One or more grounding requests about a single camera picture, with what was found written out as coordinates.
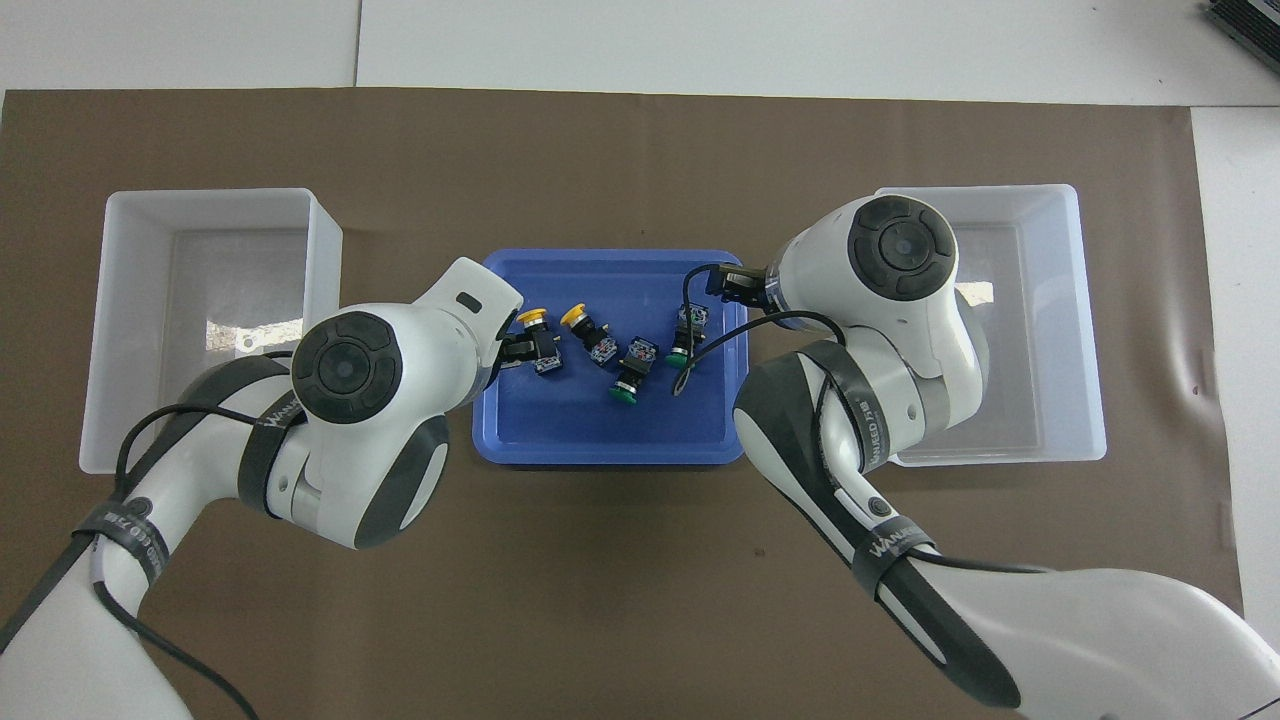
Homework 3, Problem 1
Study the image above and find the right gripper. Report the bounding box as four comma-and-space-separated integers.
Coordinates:
716, 263, 772, 306

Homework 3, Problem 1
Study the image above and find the green push button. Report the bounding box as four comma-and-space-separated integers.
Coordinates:
664, 305, 710, 368
607, 337, 657, 408

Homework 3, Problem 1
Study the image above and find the yellow push button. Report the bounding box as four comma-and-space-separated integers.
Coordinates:
515, 307, 563, 377
559, 303, 617, 369

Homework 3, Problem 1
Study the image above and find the blue plastic tray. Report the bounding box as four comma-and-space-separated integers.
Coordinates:
472, 248, 753, 468

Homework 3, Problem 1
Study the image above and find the white plastic box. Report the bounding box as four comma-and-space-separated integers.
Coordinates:
872, 183, 1109, 468
78, 187, 344, 476

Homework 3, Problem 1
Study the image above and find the black ribbed device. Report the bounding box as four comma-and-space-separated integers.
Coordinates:
1204, 0, 1280, 63

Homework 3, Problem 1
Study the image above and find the black cable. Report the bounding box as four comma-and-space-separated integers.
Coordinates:
668, 263, 1049, 576
93, 349, 301, 720

